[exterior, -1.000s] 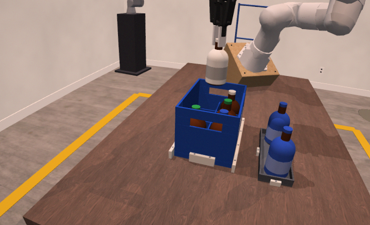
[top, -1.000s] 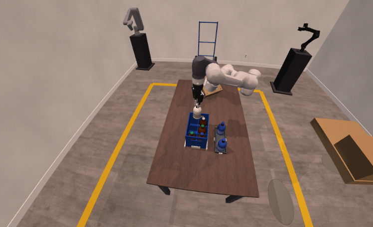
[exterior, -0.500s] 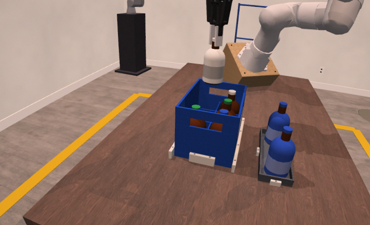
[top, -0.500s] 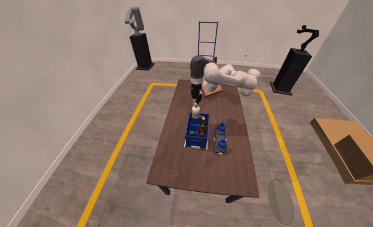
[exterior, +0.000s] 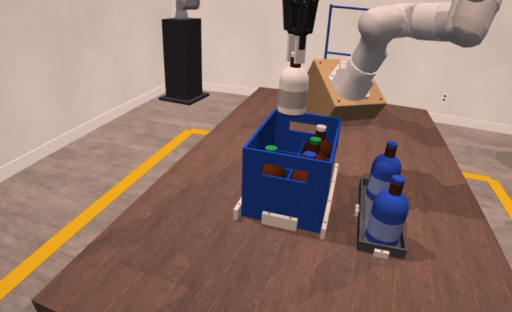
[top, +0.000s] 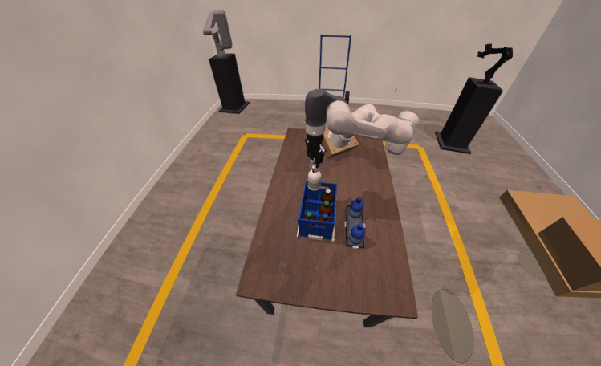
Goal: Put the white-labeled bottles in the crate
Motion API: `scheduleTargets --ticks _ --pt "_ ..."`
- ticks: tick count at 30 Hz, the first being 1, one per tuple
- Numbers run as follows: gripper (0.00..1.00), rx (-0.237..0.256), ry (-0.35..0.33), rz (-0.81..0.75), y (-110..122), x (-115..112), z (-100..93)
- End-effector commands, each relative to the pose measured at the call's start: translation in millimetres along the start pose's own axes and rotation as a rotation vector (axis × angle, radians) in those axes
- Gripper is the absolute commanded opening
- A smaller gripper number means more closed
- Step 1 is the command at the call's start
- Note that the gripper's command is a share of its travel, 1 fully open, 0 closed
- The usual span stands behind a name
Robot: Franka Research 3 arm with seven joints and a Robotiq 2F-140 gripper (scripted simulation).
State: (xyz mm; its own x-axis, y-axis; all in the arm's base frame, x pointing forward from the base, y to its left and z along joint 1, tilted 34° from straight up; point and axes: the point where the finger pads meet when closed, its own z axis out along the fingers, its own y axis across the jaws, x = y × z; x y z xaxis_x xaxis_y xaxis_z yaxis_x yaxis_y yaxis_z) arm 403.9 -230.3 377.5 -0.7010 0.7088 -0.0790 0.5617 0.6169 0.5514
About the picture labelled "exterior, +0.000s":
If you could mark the white bottle with grey label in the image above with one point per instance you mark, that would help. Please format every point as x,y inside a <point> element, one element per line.
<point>293,90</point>

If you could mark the blue crate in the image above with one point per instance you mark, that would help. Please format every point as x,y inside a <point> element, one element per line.
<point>303,200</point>

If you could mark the blue bottle with light blue label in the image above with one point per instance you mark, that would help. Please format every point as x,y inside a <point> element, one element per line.
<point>388,214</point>

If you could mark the blue bottle with white label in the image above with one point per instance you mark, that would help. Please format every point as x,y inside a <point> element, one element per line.
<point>383,168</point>

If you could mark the brown bottle with white cap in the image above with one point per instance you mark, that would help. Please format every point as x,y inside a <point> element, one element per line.
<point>326,147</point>

